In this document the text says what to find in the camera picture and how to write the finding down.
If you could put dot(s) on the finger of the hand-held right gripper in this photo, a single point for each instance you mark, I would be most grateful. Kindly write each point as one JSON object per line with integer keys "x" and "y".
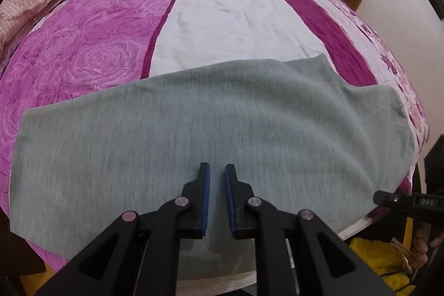
{"x": 392, "y": 200}

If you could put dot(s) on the person's right hand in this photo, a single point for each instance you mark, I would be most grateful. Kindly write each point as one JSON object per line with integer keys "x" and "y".
{"x": 423, "y": 244}

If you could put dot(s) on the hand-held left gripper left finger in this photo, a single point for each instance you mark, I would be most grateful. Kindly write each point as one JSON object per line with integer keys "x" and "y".
{"x": 205, "y": 188}

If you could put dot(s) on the grey pants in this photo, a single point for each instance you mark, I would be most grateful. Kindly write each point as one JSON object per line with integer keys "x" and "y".
{"x": 215, "y": 122}

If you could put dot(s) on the yellow fluffy cloth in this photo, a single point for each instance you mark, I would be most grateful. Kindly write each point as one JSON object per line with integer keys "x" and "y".
{"x": 381, "y": 258}

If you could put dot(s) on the purple floral bed blanket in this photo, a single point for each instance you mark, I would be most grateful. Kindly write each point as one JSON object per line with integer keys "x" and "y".
{"x": 104, "y": 39}

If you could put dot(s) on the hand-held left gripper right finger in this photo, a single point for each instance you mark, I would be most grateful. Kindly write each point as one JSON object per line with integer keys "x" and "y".
{"x": 229, "y": 192}

